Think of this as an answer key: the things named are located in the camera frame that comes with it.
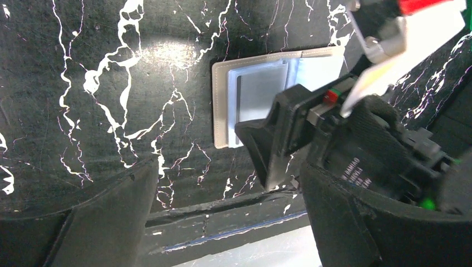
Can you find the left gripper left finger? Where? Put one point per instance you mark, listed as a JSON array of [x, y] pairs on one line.
[[101, 226]]

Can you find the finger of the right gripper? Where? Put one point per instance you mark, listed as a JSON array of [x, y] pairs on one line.
[[410, 29]]

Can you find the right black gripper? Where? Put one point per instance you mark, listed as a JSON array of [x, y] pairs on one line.
[[369, 149]]

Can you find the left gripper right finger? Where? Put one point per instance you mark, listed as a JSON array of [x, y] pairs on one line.
[[353, 226]]

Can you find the yellow credit card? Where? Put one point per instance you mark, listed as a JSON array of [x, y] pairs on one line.
[[375, 80]]

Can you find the grey credit card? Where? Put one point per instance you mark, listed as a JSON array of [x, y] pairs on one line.
[[251, 92]]

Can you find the green plastic bin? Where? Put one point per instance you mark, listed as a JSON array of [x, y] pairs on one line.
[[466, 15]]

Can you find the aluminium frame rail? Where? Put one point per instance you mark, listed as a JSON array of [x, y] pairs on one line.
[[181, 235]]

